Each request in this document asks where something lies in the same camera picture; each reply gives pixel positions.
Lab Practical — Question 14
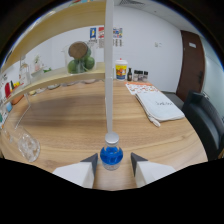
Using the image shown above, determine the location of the blue liquid bottle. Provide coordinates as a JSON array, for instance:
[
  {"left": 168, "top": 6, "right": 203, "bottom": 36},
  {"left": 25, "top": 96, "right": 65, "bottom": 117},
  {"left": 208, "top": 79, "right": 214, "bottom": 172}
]
[{"left": 99, "top": 131, "right": 125, "bottom": 172}]

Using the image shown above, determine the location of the clear glass with ice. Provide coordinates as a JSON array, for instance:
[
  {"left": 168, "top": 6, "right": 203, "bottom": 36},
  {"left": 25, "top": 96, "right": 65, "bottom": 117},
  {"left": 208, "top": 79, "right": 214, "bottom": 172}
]
[{"left": 3, "top": 124, "right": 42, "bottom": 164}]

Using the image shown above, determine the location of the white cloth pouch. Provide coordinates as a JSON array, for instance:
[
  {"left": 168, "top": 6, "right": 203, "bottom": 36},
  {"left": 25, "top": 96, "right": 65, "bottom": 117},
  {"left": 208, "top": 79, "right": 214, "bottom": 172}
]
[{"left": 134, "top": 90, "right": 186, "bottom": 129}]

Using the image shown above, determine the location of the black office chair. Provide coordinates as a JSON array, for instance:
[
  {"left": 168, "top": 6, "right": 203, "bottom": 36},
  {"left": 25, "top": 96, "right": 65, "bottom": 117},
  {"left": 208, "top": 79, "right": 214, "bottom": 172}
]
[{"left": 181, "top": 90, "right": 224, "bottom": 162}]

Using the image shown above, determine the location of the orange printed menu sheet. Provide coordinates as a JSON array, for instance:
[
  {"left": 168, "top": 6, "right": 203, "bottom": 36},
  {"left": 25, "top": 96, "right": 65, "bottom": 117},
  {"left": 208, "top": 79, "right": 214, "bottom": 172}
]
[{"left": 124, "top": 81, "right": 162, "bottom": 96}]

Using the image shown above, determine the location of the white jar blue base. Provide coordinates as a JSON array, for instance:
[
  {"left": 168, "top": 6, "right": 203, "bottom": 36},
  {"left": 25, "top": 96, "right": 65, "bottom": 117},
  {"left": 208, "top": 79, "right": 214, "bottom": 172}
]
[{"left": 5, "top": 101, "right": 14, "bottom": 113}]

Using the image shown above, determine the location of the two-tier wooden shelf rack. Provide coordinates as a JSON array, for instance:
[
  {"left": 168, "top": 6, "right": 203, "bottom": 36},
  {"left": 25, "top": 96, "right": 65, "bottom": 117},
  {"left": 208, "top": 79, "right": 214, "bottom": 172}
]
[{"left": 0, "top": 0, "right": 116, "bottom": 135}]

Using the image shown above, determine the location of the dark sauce bottle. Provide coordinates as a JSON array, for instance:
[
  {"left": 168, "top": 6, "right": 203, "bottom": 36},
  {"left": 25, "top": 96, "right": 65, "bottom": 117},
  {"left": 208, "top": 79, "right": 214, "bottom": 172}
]
[{"left": 127, "top": 67, "right": 134, "bottom": 82}]

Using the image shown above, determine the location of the white tub yellow label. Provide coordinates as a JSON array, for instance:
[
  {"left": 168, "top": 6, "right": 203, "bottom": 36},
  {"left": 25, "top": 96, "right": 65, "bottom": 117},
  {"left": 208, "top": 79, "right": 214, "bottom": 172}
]
[{"left": 114, "top": 58, "right": 129, "bottom": 82}]

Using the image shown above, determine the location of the glass jar of limes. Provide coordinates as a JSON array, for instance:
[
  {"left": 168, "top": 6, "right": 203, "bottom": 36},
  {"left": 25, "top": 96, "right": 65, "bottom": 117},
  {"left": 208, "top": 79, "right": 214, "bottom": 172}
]
[{"left": 62, "top": 40, "right": 98, "bottom": 75}]

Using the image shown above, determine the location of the brown door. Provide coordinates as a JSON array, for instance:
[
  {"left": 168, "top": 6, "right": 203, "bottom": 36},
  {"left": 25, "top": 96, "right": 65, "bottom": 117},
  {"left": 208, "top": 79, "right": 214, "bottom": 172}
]
[{"left": 175, "top": 29, "right": 205, "bottom": 103}]

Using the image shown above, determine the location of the small flower vase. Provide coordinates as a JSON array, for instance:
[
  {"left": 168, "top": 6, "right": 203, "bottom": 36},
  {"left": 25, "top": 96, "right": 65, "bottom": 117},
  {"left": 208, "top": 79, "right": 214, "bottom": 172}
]
[{"left": 32, "top": 54, "right": 45, "bottom": 73}]

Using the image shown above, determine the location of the black handle with brown end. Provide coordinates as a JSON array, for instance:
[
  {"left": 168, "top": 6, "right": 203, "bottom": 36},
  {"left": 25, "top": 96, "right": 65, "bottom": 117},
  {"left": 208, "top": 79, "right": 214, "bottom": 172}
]
[{"left": 67, "top": 40, "right": 90, "bottom": 61}]

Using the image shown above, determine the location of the red topped wall poster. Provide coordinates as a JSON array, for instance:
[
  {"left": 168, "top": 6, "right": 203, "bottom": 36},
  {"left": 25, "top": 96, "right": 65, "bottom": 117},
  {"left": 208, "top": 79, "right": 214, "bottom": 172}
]
[{"left": 97, "top": 26, "right": 106, "bottom": 49}]

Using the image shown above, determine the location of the multicolour wall poster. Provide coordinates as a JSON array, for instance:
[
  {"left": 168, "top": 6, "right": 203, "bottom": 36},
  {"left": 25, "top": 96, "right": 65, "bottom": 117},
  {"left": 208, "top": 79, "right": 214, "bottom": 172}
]
[{"left": 112, "top": 27, "right": 124, "bottom": 47}]

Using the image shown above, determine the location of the blue topped wall poster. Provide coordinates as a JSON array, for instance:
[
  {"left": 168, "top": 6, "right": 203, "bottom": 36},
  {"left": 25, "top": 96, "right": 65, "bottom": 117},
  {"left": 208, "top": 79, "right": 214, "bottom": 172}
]
[{"left": 89, "top": 27, "right": 98, "bottom": 41}]

